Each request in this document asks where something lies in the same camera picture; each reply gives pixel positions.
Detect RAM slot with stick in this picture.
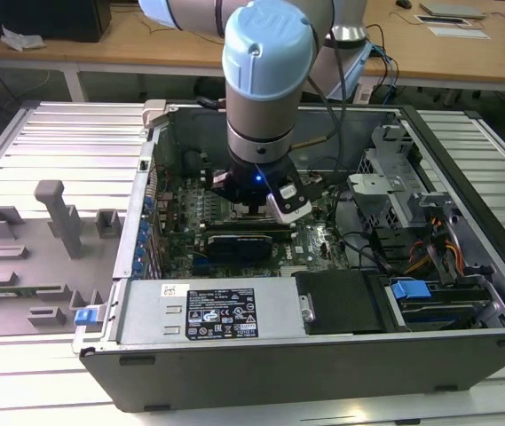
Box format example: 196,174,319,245
205,217,296,233
205,227,296,243

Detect black graphics card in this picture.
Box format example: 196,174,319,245
206,233,276,272

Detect green motherboard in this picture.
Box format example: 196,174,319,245
152,172,358,280

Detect grey metal drive cage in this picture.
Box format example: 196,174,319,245
347,123,457,236

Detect black plastic shroud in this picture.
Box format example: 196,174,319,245
294,270,386,336

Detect silver power supply with label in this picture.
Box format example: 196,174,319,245
116,279,307,346

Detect wooden desk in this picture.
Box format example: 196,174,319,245
0,0,505,97

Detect hard disk in blue carrier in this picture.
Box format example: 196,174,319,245
389,277,495,333

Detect open dark grey PC case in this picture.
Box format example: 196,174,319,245
72,99,505,412

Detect blue case latch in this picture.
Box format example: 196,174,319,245
75,306,102,327

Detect grey parts rack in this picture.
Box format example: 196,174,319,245
0,179,123,341

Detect black framed plate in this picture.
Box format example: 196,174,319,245
414,14,467,25

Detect white paper sheet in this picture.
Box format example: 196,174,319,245
427,25,492,41

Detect green RAM stick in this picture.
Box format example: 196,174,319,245
0,287,40,299

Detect grey closed laptop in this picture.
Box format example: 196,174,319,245
419,2,487,20

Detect crumpled white paper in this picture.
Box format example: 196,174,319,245
1,24,48,52

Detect black equipment box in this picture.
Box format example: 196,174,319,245
0,0,112,44

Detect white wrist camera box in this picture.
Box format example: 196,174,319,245
265,179,313,225

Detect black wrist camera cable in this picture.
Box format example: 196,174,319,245
294,26,353,178

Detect black wire in case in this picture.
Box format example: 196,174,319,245
334,230,395,272

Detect grey case handle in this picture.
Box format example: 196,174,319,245
142,99,170,132

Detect blue cable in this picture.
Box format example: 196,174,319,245
375,42,403,107

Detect orange and yellow wire bundle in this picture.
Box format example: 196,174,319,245
405,215,464,274

